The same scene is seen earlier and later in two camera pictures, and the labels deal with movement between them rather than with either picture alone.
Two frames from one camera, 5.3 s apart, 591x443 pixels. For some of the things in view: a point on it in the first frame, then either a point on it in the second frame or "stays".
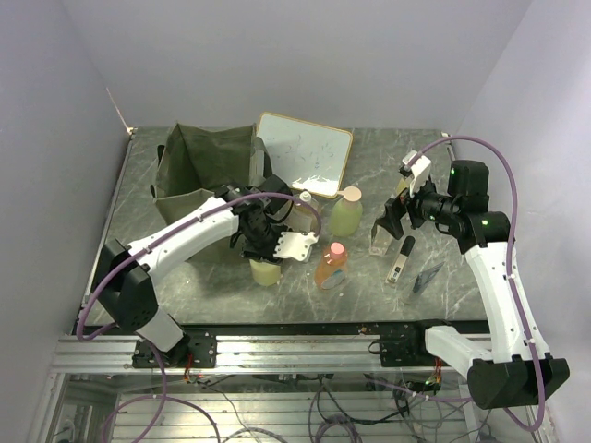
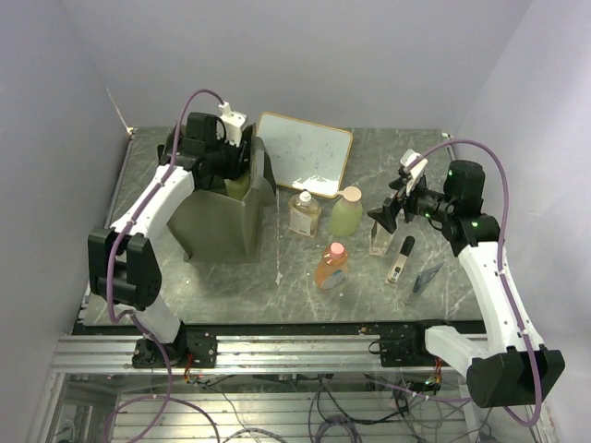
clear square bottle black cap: x=380 y=243 stays
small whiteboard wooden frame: x=310 y=158 stays
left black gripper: x=266 y=255 to x=239 y=161
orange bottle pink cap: x=331 y=266 stays
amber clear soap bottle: x=302 y=219 stays
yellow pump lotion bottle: x=265 y=274 to x=237 y=188
